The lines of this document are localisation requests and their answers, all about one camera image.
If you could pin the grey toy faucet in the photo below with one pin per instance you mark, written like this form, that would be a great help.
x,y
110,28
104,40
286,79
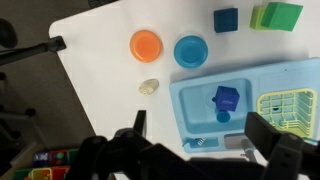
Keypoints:
x,y
240,141

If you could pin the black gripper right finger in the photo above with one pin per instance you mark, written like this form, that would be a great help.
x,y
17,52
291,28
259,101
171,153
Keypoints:
x,y
263,136

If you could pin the lime green cube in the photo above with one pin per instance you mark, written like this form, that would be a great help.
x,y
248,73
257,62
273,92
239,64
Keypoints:
x,y
256,18

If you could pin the dark blue cube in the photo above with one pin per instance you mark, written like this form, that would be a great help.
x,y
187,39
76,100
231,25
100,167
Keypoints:
x,y
226,20

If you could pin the cream seashell toy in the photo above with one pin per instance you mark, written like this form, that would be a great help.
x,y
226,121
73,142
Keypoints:
x,y
149,86

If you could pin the blue plate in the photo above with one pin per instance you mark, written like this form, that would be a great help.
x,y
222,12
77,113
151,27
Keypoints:
x,y
190,51

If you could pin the blue dish brush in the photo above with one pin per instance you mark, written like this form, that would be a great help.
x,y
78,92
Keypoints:
x,y
193,142

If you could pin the small blue cup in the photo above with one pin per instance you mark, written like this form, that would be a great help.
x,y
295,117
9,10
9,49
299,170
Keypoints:
x,y
222,116

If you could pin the royal blue cube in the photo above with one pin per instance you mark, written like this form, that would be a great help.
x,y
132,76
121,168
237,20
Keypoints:
x,y
226,98

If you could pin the orange plate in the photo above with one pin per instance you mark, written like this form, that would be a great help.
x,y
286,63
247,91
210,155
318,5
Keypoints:
x,y
145,46

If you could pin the light blue toy sink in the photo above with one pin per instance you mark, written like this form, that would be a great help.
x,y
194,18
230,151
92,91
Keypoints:
x,y
195,112

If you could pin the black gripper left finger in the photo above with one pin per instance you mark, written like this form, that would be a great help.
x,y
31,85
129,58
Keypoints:
x,y
140,123

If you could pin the black stand leg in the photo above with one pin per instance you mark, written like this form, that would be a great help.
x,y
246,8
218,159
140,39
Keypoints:
x,y
54,45

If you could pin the yellow-green dish rack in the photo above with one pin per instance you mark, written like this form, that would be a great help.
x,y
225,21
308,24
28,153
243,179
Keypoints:
x,y
293,111

